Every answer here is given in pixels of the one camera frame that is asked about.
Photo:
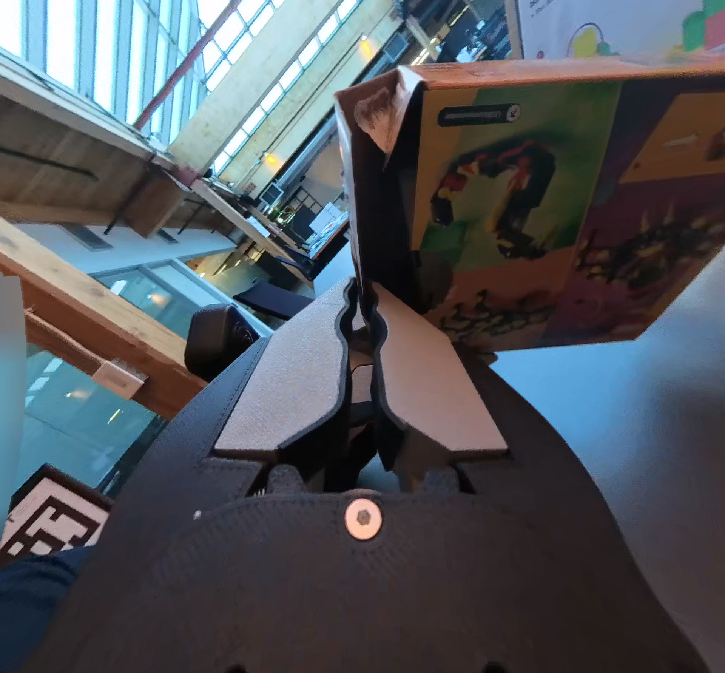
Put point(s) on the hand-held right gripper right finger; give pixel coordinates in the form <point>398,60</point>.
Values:
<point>436,395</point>

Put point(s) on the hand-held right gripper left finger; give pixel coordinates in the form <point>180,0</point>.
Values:
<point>289,378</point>

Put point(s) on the yellow lego set box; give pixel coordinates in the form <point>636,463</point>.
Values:
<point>538,203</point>

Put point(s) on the person's left forearm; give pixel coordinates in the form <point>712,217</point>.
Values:
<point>28,605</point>

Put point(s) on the black chair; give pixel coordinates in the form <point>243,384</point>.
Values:
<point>272,299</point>

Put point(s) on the long background desk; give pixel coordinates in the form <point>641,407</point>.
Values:
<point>243,220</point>

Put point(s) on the wooden board stand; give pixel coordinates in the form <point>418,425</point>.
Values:
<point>513,4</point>

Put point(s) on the small white wall box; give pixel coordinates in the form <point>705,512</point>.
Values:
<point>119,379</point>

